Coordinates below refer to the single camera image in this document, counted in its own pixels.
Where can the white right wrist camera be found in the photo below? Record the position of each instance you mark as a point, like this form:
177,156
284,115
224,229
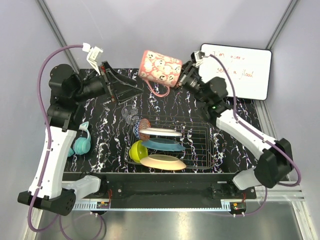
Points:
197,57

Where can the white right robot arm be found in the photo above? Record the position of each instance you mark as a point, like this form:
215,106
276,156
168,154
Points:
274,157

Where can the orange bird pattern plate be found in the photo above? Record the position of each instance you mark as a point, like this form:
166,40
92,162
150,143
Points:
163,162

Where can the clear drinking glass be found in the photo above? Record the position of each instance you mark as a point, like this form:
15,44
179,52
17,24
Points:
130,114

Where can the teal scalloped plate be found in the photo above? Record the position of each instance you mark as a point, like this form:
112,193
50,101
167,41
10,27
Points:
163,144

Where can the white watermelon pattern plate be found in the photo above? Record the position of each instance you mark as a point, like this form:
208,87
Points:
160,132

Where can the right controller board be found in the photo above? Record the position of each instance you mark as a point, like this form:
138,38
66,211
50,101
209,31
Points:
238,206

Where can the pink ceramic mug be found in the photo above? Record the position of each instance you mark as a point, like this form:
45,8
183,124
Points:
160,69

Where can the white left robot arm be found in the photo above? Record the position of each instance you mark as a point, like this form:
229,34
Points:
69,92

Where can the yellow green bowl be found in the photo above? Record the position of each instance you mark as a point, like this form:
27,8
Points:
138,151

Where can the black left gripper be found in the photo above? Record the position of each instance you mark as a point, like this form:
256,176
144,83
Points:
122,93

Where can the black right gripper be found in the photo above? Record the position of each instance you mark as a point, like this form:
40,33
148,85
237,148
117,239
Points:
187,69

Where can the teal cat ear headphones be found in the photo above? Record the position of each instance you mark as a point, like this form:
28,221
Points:
82,145

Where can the blue red patterned bowl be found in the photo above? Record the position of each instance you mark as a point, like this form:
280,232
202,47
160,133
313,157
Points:
141,125

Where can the left controller board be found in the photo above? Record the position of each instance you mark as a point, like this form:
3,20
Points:
103,204

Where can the black wire dish rack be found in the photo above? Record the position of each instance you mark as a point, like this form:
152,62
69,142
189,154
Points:
196,137

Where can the controller board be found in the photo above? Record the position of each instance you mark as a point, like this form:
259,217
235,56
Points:
103,204
238,206

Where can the white dry erase board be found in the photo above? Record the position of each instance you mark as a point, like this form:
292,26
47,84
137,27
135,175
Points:
248,68

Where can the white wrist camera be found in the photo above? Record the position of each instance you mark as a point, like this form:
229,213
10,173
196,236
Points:
93,53
197,57

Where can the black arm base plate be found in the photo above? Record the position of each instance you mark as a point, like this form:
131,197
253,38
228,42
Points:
215,185

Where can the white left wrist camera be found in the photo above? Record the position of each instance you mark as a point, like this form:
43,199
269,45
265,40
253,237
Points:
93,53

